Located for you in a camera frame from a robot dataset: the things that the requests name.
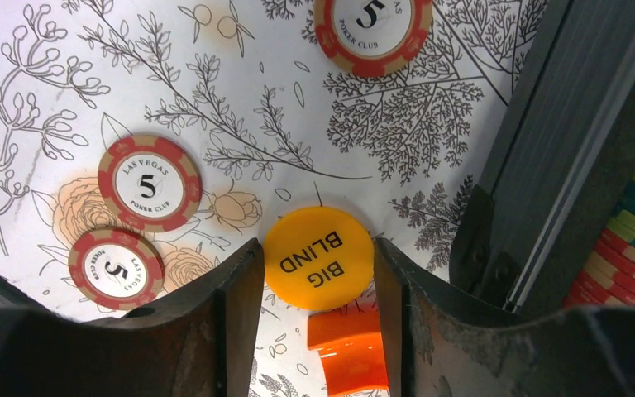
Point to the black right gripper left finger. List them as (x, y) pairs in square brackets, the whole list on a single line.
[(196, 341)]

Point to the black poker set case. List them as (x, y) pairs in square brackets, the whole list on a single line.
[(562, 156)]

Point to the floral table mat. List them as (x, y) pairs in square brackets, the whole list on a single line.
[(271, 123)]

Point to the red yellow chip row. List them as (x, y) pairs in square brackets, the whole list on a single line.
[(608, 275)]

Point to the orange curved toy block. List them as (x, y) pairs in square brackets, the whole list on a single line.
[(351, 350)]

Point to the yellow big blind button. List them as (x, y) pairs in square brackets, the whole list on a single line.
[(318, 258)]

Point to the red poker chip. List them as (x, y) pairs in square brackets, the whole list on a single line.
[(116, 268), (371, 38), (150, 183)]

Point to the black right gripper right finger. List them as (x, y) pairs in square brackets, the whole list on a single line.
[(440, 341)]

